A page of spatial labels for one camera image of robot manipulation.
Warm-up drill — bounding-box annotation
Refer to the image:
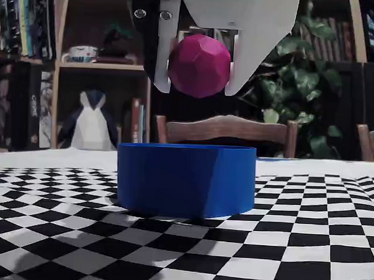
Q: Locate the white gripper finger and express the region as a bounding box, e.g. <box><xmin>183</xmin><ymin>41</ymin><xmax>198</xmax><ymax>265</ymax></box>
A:
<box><xmin>225</xmin><ymin>27</ymin><xmax>295</xmax><ymax>100</ymax></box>

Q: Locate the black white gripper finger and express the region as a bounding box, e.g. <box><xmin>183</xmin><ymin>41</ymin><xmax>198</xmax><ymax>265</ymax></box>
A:
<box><xmin>123</xmin><ymin>0</ymin><xmax>183</xmax><ymax>94</ymax></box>

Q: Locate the pink faceted ball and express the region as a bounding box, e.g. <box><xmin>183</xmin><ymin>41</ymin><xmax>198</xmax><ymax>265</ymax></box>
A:
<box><xmin>166</xmin><ymin>33</ymin><xmax>234</xmax><ymax>101</ymax></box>

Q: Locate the white illustrated game box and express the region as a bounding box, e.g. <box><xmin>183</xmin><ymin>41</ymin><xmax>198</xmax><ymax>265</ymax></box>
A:
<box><xmin>37</xmin><ymin>71</ymin><xmax>56</xmax><ymax>150</ymax></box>

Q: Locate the black tall game box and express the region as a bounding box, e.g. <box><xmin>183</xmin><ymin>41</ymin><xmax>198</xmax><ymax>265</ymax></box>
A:
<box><xmin>7</xmin><ymin>61</ymin><xmax>44</xmax><ymax>152</ymax></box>

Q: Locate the blue round box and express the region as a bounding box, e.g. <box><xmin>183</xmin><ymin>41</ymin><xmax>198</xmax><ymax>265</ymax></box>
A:
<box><xmin>114</xmin><ymin>140</ymin><xmax>257</xmax><ymax>222</ymax></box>

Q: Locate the dark potted plant figure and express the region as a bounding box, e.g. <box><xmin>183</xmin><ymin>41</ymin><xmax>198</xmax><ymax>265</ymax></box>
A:
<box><xmin>99</xmin><ymin>22</ymin><xmax>136</xmax><ymax>60</ymax></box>

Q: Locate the green leafy houseplant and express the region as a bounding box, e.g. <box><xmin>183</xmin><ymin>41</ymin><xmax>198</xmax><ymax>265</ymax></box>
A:
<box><xmin>236</xmin><ymin>11</ymin><xmax>350</xmax><ymax>160</ymax></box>

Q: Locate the light wooden cube shelf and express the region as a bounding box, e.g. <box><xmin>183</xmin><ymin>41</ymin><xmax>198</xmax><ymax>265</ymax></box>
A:
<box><xmin>48</xmin><ymin>0</ymin><xmax>157</xmax><ymax>154</ymax></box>

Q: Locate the white mug with face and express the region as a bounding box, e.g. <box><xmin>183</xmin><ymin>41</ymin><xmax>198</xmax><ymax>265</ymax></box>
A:
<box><xmin>61</xmin><ymin>45</ymin><xmax>100</xmax><ymax>65</ymax></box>

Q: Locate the red upright book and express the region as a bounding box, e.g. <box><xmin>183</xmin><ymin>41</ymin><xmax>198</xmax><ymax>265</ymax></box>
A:
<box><xmin>130</xmin><ymin>97</ymin><xmax>140</xmax><ymax>144</ymax></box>

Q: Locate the brown wooden chair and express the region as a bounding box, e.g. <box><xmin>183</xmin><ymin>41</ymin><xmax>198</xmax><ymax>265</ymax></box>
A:
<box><xmin>355</xmin><ymin>123</ymin><xmax>374</xmax><ymax>163</ymax></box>
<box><xmin>154</xmin><ymin>111</ymin><xmax>300</xmax><ymax>160</ymax></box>

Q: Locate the pale blue upright book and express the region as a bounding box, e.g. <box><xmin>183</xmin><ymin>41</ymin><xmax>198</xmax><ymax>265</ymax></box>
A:
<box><xmin>137</xmin><ymin>103</ymin><xmax>148</xmax><ymax>144</ymax></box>

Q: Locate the white navy penguin figure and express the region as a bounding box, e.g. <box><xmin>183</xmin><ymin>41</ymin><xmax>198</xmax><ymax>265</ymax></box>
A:
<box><xmin>56</xmin><ymin>88</ymin><xmax>122</xmax><ymax>152</ymax></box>

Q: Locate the black cabinet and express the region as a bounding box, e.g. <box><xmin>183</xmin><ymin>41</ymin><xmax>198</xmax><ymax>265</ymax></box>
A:
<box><xmin>329</xmin><ymin>60</ymin><xmax>374</xmax><ymax>129</ymax></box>

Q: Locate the light blue book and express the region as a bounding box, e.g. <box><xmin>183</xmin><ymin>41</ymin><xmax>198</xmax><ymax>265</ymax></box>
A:
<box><xmin>22</xmin><ymin>0</ymin><xmax>36</xmax><ymax>57</ymax></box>

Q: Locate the wooden bookshelf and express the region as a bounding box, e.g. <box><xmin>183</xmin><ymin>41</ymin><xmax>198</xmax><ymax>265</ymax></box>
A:
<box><xmin>0</xmin><ymin>0</ymin><xmax>60</xmax><ymax>155</ymax></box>

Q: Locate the yellow green book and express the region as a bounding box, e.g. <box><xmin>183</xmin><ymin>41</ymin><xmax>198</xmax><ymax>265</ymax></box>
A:
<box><xmin>16</xmin><ymin>0</ymin><xmax>27</xmax><ymax>56</ymax></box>

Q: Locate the black white checkered mat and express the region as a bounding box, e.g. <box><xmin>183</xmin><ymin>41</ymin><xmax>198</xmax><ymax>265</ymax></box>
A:
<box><xmin>0</xmin><ymin>144</ymin><xmax>374</xmax><ymax>280</ymax></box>

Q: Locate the curved light wooden post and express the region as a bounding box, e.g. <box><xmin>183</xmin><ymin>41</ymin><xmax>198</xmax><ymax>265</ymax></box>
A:
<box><xmin>346</xmin><ymin>0</ymin><xmax>372</xmax><ymax>64</ymax></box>

